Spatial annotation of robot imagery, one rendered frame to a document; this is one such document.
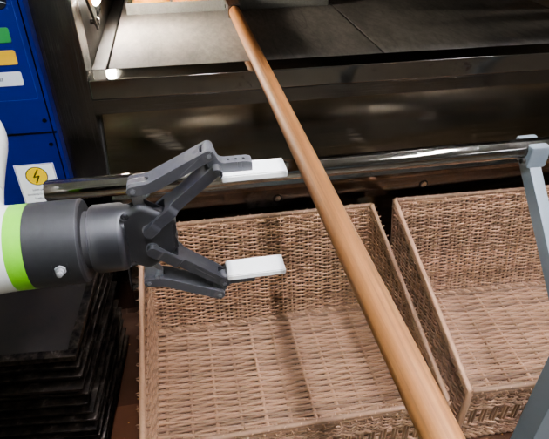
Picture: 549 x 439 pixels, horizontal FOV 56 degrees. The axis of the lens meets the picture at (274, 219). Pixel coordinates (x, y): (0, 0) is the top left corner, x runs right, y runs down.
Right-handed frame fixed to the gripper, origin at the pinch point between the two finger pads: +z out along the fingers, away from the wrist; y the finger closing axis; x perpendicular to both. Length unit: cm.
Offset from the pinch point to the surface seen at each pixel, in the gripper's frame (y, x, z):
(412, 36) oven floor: 1, -68, 46
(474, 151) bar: 2.2, -14.6, 33.2
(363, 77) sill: 4, -52, 29
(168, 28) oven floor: 1, -85, -10
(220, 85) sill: 4, -52, -1
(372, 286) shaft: -1.5, 14.2, 6.6
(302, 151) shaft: -1.6, -12.7, 6.3
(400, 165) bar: 3.2, -14.4, 21.6
